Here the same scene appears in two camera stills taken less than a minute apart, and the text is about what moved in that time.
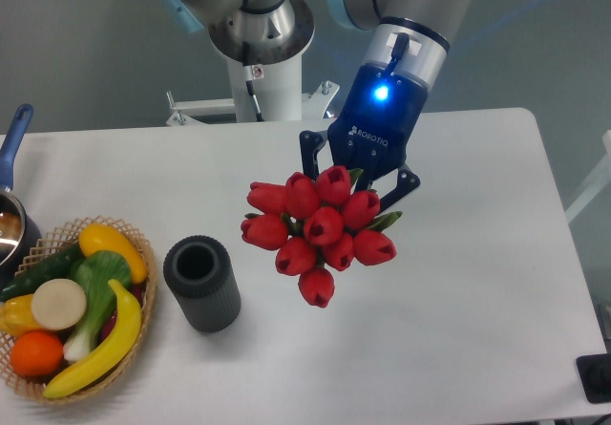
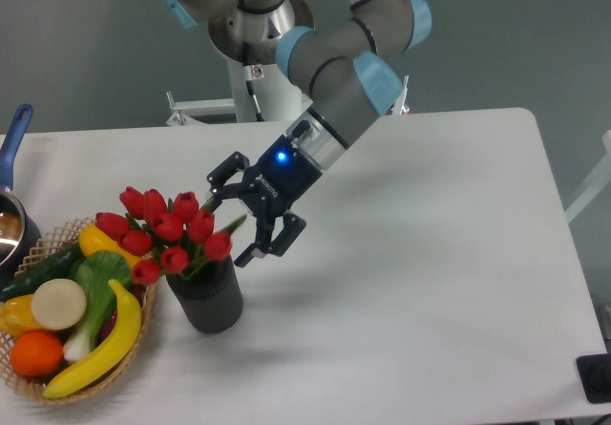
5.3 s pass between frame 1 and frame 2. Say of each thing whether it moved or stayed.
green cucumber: stayed
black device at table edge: stayed
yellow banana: stayed
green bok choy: stayed
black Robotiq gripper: moved
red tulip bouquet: moved
